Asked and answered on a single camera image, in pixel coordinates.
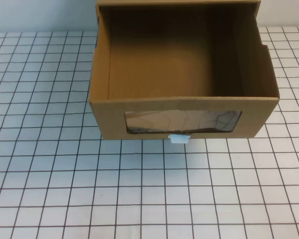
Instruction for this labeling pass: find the white grid tablecloth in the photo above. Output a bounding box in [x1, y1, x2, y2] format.
[0, 26, 299, 239]

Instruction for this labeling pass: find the brown cardboard drawer with window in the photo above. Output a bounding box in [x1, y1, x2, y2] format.
[88, 4, 281, 141]

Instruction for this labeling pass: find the brown cardboard box shell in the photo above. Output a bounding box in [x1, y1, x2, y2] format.
[95, 0, 262, 48]

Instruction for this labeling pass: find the white plastic drawer handle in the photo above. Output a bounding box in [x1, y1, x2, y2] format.
[167, 133, 191, 145]

